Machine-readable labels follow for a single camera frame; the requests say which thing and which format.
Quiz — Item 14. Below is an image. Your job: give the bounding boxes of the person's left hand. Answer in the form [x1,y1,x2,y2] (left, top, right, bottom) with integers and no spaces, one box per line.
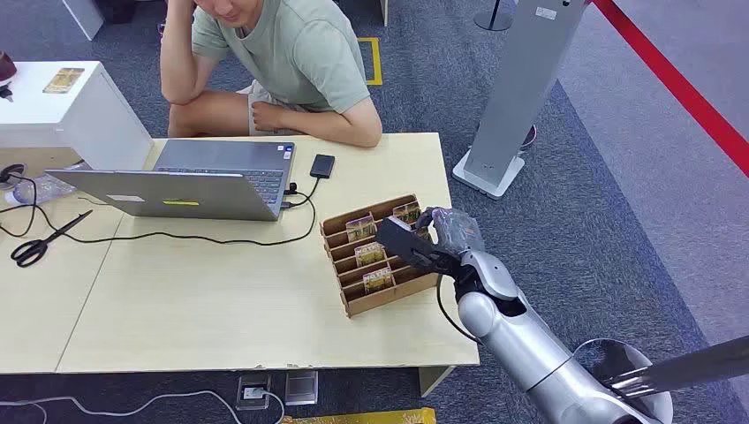
[251,100,289,133]

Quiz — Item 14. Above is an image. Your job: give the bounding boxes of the yellow patterned box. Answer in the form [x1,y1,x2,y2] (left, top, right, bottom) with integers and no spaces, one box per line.
[282,406,438,424]

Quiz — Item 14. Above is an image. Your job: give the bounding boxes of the round black stand base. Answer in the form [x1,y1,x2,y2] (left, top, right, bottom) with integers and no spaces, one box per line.
[473,0,517,33]

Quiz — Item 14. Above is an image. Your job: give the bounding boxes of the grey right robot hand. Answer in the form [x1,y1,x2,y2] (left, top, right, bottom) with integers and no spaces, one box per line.
[415,207,486,259]

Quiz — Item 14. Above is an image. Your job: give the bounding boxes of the metal floor socket cover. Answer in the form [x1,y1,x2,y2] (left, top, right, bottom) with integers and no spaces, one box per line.
[284,370,320,406]

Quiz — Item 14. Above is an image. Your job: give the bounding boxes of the black robot wrist cable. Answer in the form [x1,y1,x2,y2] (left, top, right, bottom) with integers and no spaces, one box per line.
[435,273,482,345]

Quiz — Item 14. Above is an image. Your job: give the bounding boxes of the shiny metal bar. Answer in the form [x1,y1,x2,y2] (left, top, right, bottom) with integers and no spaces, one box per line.
[602,334,749,400]

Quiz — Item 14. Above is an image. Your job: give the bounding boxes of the short black phone cable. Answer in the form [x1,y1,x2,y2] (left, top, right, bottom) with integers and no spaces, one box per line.
[280,177,322,210]

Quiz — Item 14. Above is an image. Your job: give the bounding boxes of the long black cable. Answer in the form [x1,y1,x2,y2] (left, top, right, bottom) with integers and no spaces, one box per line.
[0,172,318,248]

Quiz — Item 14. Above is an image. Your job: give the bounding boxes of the yellow patterned card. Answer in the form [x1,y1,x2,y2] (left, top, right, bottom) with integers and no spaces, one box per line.
[361,267,396,296]
[392,201,423,226]
[353,241,388,268]
[344,214,377,244]
[42,67,87,95]

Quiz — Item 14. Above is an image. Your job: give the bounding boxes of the wooden card holder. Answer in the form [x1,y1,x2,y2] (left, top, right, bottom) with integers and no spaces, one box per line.
[319,193,441,319]

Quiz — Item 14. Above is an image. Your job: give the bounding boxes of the black round device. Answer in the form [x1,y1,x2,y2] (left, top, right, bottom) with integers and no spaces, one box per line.
[0,163,28,192]

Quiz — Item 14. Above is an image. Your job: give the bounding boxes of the person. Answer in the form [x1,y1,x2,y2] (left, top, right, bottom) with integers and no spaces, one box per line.
[159,0,384,149]

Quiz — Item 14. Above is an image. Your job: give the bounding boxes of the red barrier tape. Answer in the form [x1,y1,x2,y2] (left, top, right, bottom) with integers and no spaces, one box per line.
[589,0,749,180]

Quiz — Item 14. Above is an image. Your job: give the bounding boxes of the silver laptop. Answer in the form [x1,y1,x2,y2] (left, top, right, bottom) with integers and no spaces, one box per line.
[44,138,298,223]

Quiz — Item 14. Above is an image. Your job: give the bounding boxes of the grey pillar with white base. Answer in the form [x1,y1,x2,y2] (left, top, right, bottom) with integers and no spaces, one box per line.
[450,0,588,201]

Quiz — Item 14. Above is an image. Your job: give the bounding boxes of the white cabinet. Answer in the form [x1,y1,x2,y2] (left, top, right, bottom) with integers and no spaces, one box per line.
[0,60,155,180]

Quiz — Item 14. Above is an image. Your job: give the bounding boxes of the clear plastic bottle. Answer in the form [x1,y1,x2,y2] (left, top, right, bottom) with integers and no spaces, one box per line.
[3,168,80,207]

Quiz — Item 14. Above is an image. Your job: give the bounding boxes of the floor socket with plug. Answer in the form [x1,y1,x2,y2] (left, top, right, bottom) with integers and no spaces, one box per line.
[235,374,273,412]

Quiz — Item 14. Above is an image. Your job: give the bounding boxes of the black phone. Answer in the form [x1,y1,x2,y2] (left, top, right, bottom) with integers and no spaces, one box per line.
[308,154,337,180]

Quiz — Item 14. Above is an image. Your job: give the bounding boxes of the white floor cable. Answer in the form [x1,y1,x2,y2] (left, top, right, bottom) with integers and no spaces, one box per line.
[0,389,287,424]

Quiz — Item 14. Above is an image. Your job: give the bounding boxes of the black scissors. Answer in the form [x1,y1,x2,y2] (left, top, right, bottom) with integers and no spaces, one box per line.
[10,209,95,269]

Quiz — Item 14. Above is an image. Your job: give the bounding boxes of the dark red object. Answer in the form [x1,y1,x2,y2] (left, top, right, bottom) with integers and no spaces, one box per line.
[0,49,19,83]

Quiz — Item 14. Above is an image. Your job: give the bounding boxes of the person's right hand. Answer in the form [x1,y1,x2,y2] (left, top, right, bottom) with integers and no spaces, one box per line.
[164,0,199,19]

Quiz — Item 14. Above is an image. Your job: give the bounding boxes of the white furniture panel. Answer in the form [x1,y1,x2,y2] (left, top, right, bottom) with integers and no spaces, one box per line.
[61,0,107,42]

